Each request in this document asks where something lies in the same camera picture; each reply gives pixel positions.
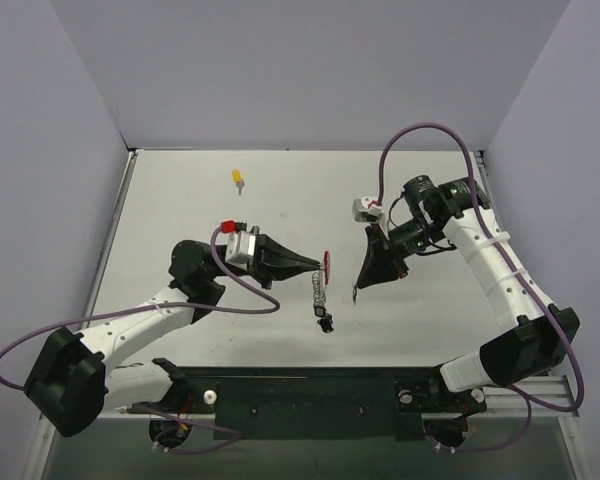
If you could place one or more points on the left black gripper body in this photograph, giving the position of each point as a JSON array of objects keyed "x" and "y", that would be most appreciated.
[{"x": 264, "y": 260}]

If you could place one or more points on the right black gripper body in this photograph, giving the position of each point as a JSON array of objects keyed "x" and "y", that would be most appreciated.
[{"x": 383, "y": 253}]

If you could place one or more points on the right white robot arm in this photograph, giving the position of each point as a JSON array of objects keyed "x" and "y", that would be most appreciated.
[{"x": 532, "y": 330}]

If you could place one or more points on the yellow tagged key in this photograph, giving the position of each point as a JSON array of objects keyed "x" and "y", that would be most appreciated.
[{"x": 238, "y": 180}]

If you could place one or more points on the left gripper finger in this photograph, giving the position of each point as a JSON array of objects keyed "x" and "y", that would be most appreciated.
[
  {"x": 282, "y": 273},
  {"x": 276, "y": 255}
]

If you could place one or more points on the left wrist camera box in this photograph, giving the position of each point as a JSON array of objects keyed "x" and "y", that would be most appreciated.
[{"x": 241, "y": 243}]

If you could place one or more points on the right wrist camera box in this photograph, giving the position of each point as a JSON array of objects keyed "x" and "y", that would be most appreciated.
[{"x": 367, "y": 210}]

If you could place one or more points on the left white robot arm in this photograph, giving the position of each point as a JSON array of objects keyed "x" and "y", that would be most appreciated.
[{"x": 77, "y": 375}]

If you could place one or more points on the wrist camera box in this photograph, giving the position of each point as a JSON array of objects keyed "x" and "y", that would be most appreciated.
[
  {"x": 367, "y": 210},
  {"x": 241, "y": 243}
]

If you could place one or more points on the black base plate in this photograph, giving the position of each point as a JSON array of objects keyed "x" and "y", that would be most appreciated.
[{"x": 321, "y": 403}]

